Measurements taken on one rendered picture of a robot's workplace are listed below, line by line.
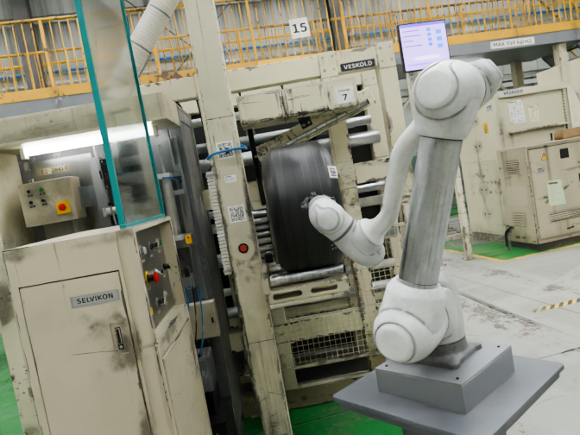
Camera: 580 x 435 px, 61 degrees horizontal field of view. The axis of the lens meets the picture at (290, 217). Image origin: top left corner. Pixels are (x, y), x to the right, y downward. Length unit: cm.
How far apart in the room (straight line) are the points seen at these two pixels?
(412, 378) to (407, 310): 28
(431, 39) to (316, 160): 436
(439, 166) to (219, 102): 129
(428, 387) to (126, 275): 94
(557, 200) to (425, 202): 545
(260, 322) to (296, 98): 110
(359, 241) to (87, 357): 91
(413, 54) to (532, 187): 209
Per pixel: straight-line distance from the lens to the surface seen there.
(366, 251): 158
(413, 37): 622
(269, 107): 251
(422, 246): 125
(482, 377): 150
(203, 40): 233
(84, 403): 174
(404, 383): 152
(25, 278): 170
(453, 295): 150
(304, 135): 263
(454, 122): 119
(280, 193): 203
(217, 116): 226
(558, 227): 666
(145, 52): 269
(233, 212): 223
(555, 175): 662
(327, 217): 150
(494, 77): 136
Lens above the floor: 132
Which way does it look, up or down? 4 degrees down
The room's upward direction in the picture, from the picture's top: 10 degrees counter-clockwise
